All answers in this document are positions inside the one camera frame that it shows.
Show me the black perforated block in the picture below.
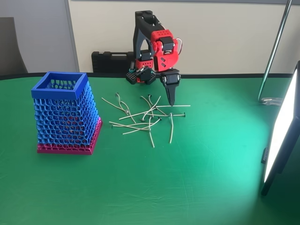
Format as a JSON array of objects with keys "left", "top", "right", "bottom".
[{"left": 126, "top": 72, "right": 138, "bottom": 85}]

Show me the bright led light panel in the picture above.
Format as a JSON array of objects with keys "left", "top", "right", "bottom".
[{"left": 260, "top": 60, "right": 300, "bottom": 197}]

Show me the blue and magenta mesh basket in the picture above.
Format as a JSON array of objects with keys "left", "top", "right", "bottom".
[{"left": 31, "top": 71, "right": 104, "bottom": 156}]

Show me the metal stand pole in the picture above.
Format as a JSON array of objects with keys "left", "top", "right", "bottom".
[{"left": 257, "top": 0, "right": 293, "bottom": 106}]

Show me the black plastic tool case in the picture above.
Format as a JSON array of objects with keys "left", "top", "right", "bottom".
[{"left": 91, "top": 51, "right": 136, "bottom": 73}]

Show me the waxed candle wick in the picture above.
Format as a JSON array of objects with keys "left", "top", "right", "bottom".
[
  {"left": 119, "top": 100, "right": 137, "bottom": 124},
  {"left": 114, "top": 92, "right": 129, "bottom": 113},
  {"left": 148, "top": 116, "right": 156, "bottom": 148},
  {"left": 154, "top": 105, "right": 191, "bottom": 110},
  {"left": 146, "top": 113, "right": 188, "bottom": 119},
  {"left": 122, "top": 116, "right": 163, "bottom": 135},
  {"left": 119, "top": 107, "right": 157, "bottom": 120},
  {"left": 140, "top": 95, "right": 162, "bottom": 122},
  {"left": 140, "top": 95, "right": 155, "bottom": 118},
  {"left": 108, "top": 120, "right": 151, "bottom": 131},
  {"left": 147, "top": 93, "right": 168, "bottom": 116},
  {"left": 101, "top": 97, "right": 129, "bottom": 115},
  {"left": 111, "top": 122, "right": 154, "bottom": 129}
]

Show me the red white servo cable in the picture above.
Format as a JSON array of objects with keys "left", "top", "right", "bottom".
[{"left": 177, "top": 38, "right": 185, "bottom": 55}]

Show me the green cloth with black rim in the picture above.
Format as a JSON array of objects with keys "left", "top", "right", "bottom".
[{"left": 0, "top": 71, "right": 300, "bottom": 225}]

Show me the small wrist camera on bracket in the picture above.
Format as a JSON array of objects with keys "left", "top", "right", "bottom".
[{"left": 137, "top": 66, "right": 157, "bottom": 84}]

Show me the single thin cable tie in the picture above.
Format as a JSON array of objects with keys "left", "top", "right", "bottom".
[{"left": 168, "top": 112, "right": 175, "bottom": 144}]

